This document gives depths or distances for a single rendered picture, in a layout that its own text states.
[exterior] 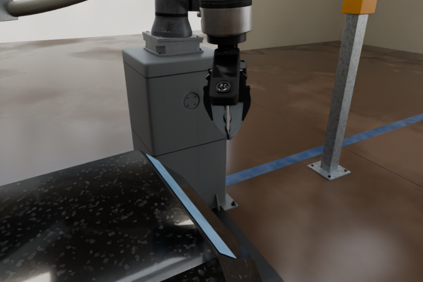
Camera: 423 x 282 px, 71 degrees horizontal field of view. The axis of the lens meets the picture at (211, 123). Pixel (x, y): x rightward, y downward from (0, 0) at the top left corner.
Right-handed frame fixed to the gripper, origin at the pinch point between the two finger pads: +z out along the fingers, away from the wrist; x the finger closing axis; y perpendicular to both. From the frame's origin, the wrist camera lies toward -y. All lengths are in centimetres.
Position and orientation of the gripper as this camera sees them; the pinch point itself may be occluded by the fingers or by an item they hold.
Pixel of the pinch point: (228, 135)
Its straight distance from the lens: 60.8
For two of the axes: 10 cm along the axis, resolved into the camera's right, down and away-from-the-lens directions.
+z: 0.5, 8.9, 4.6
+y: 1.3, -4.6, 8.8
